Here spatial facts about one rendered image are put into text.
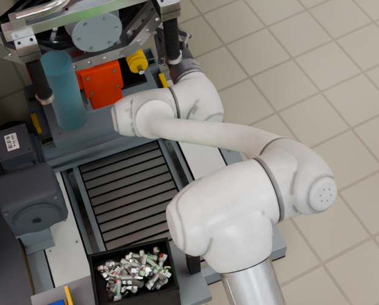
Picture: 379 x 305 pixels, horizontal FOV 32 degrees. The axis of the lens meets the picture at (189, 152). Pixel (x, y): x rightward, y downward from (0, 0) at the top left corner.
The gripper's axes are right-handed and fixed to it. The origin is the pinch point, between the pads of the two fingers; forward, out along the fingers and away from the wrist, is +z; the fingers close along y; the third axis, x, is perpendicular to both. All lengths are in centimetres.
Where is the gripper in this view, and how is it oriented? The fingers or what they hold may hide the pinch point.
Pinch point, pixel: (159, 19)
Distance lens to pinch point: 198.8
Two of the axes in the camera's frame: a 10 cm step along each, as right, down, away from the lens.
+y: 6.3, -6.1, -4.7
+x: -6.9, -1.7, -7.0
